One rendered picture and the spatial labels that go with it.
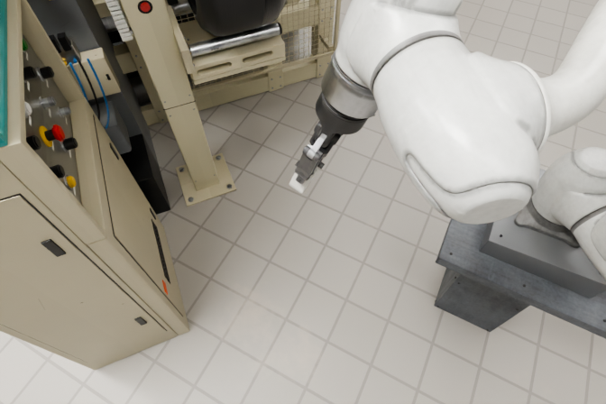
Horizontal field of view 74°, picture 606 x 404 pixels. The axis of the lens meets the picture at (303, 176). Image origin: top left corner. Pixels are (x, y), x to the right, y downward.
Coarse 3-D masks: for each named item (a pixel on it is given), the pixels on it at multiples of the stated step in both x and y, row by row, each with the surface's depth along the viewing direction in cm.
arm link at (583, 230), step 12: (588, 216) 99; (600, 216) 97; (576, 228) 102; (588, 228) 99; (600, 228) 95; (588, 240) 99; (600, 240) 95; (588, 252) 100; (600, 252) 96; (600, 264) 97
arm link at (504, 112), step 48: (432, 48) 37; (576, 48) 43; (384, 96) 38; (432, 96) 34; (480, 96) 33; (528, 96) 34; (576, 96) 38; (432, 144) 34; (480, 144) 32; (528, 144) 32; (432, 192) 35; (480, 192) 32; (528, 192) 33
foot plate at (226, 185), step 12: (216, 156) 225; (180, 168) 220; (216, 168) 222; (180, 180) 217; (228, 180) 217; (192, 192) 213; (204, 192) 213; (216, 192) 213; (228, 192) 214; (192, 204) 209
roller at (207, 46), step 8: (272, 24) 146; (240, 32) 143; (248, 32) 144; (256, 32) 144; (264, 32) 145; (272, 32) 146; (280, 32) 148; (208, 40) 141; (216, 40) 141; (224, 40) 142; (232, 40) 142; (240, 40) 143; (248, 40) 144; (256, 40) 146; (192, 48) 139; (200, 48) 140; (208, 48) 141; (216, 48) 142; (224, 48) 143; (192, 56) 141
